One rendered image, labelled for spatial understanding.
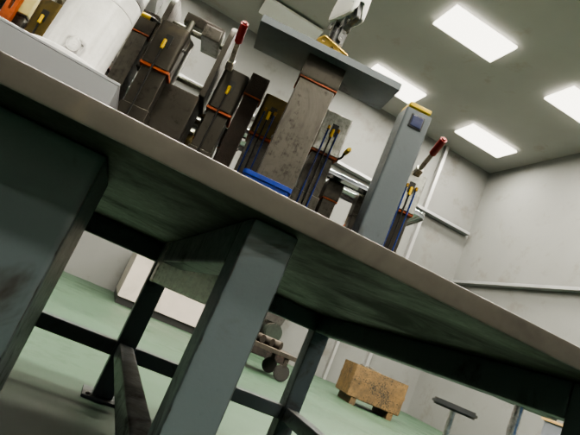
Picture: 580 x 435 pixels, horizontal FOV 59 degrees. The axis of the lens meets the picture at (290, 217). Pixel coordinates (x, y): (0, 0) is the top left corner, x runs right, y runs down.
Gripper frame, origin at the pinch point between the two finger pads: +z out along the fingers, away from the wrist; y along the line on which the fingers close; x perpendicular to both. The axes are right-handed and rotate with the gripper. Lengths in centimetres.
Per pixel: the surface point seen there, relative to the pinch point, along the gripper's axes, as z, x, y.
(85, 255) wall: 82, -184, 885
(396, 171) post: 26.5, -22.0, -14.8
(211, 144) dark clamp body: 36.4, 11.6, 15.9
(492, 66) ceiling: -475, -534, 446
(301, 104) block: 22.0, 2.9, -3.2
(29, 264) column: 78, 42, -19
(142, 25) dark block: 16.3, 37.8, 26.5
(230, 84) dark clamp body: 20.0, 14.1, 15.8
